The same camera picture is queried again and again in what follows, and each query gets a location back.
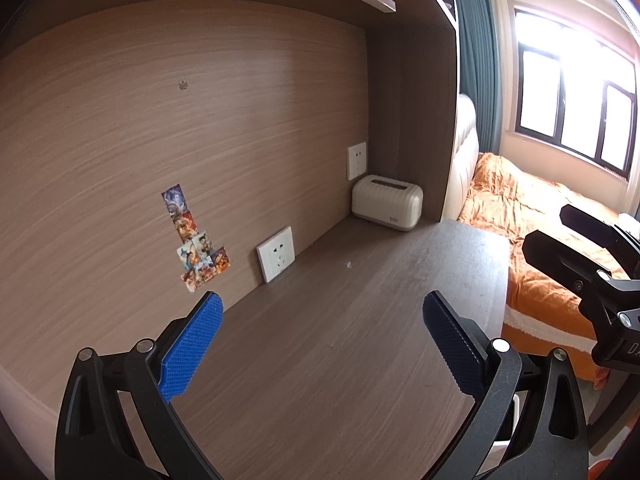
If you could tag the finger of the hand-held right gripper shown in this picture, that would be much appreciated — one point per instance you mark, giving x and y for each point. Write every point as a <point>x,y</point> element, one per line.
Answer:
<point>590,220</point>
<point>560,257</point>

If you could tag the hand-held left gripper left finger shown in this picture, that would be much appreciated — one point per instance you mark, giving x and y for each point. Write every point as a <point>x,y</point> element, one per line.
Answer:
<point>192,345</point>

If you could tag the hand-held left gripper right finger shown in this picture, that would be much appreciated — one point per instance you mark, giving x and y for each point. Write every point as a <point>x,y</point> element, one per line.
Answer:
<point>452,350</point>

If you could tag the bed with orange blanket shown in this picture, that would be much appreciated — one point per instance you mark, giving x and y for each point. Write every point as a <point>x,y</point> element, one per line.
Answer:
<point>525,200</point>

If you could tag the dark framed window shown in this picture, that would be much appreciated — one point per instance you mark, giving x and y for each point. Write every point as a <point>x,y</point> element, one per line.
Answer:
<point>575,110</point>

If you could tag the cream padded headboard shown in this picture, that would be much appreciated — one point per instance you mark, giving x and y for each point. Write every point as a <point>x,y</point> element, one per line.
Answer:
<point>462,160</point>

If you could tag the cream ribbed tissue box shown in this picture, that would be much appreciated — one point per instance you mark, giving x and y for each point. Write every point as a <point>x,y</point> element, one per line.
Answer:
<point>385,202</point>

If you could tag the grey blue curtain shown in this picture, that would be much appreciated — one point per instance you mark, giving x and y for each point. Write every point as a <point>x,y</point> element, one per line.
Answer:
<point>475,60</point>

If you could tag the colourful wall stickers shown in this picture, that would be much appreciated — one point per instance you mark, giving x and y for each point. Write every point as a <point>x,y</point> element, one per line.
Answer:
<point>192,255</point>

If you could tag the white wall socket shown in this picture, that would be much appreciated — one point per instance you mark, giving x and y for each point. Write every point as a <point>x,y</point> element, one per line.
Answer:
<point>356,160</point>
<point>275,255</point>

